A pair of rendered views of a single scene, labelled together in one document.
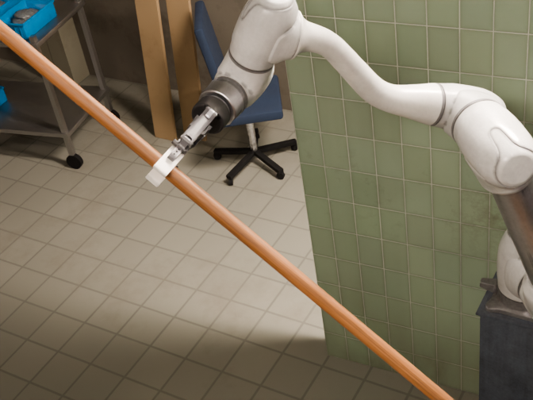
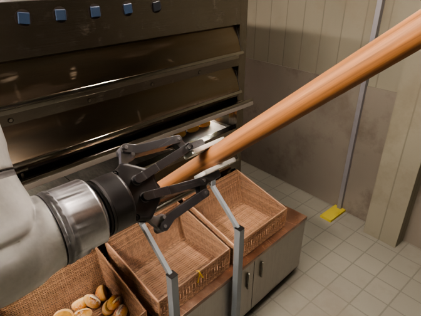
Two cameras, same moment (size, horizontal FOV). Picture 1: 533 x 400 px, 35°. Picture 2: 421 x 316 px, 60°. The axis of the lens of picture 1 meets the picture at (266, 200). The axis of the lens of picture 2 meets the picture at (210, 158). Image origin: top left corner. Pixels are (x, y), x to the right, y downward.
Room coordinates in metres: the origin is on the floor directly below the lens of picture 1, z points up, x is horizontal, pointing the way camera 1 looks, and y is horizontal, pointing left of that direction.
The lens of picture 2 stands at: (1.87, 0.30, 2.23)
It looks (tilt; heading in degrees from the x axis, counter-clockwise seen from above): 28 degrees down; 193
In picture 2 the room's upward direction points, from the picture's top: straight up
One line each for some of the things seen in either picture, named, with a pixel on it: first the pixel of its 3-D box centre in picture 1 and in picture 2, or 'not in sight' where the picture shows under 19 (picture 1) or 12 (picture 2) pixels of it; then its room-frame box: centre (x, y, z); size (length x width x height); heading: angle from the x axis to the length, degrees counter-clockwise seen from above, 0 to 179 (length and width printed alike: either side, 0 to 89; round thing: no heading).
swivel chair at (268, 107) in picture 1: (241, 94); not in sight; (4.16, 0.03, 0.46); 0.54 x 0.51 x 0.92; 67
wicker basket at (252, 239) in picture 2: not in sight; (235, 212); (-0.18, 0.01, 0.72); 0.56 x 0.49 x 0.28; 148
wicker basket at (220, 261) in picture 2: not in sight; (169, 254); (0.32, -0.31, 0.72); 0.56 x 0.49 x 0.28; 149
